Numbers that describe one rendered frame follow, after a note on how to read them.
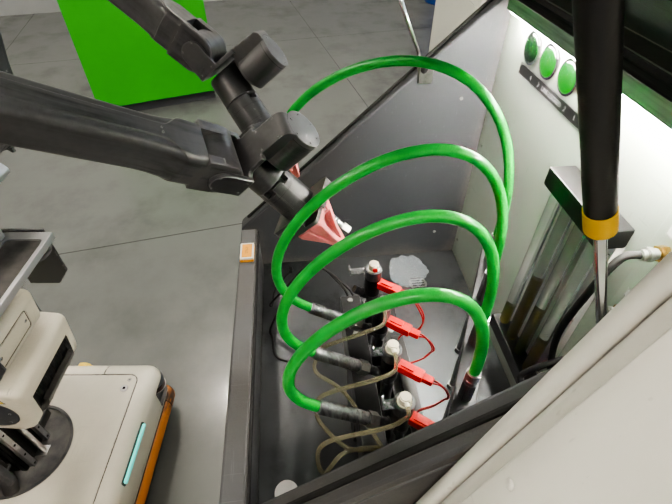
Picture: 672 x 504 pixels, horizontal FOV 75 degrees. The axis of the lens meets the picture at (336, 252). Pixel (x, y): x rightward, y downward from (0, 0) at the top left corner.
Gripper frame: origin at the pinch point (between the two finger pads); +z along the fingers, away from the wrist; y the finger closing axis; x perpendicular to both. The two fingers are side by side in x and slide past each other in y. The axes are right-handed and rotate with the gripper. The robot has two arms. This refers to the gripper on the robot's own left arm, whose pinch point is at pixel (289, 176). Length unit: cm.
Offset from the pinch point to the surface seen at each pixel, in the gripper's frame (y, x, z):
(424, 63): 1.4, -28.9, -0.4
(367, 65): -0.5, -23.0, -4.6
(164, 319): 39, 149, 7
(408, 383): -6.4, -3.5, 38.6
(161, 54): 180, 207, -167
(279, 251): -17.8, -7.5, 10.0
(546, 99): 22.1, -34.4, 12.2
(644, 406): -32, -42, 28
